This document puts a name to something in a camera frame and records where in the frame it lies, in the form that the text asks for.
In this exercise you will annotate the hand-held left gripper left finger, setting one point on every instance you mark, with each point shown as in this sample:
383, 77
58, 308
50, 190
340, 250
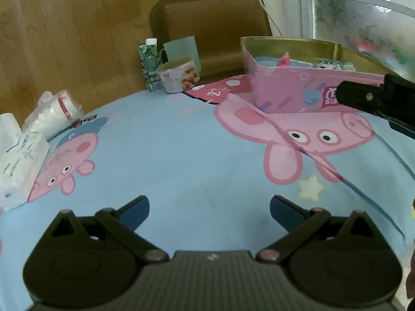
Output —
136, 212

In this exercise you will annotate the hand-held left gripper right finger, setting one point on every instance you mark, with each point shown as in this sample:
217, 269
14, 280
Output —
283, 212

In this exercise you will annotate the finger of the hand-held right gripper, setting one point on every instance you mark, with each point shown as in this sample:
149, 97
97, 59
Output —
356, 95

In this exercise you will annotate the green and white packet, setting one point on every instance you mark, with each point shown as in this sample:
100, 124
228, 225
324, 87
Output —
337, 65

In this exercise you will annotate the pink tin box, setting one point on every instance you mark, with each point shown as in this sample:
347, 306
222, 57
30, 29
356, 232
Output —
285, 87

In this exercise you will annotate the pink soft toy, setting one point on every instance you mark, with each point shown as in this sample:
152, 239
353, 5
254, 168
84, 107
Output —
284, 60

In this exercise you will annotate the blue cloth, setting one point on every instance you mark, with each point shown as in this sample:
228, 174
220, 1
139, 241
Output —
266, 61

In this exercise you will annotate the frosted glass window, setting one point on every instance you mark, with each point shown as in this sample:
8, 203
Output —
356, 16

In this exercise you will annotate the cartoon pig printed tablecloth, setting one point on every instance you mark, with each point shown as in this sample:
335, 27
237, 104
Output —
194, 155

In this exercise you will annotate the white tissue pack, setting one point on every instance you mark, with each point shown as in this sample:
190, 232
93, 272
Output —
19, 168

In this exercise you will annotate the plastic bag of cups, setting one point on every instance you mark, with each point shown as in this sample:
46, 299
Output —
52, 116

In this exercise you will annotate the round snack tub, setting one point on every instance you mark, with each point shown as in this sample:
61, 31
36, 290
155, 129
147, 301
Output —
178, 77

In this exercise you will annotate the green drink carton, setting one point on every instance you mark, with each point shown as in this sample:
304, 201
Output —
149, 64

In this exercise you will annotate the brown chair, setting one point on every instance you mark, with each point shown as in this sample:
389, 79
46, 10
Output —
210, 16

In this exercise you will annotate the teal mug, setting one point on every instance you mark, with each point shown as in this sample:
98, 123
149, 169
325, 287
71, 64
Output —
181, 47

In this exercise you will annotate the wooden cabinet panel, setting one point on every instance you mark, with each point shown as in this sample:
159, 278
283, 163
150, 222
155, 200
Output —
64, 39

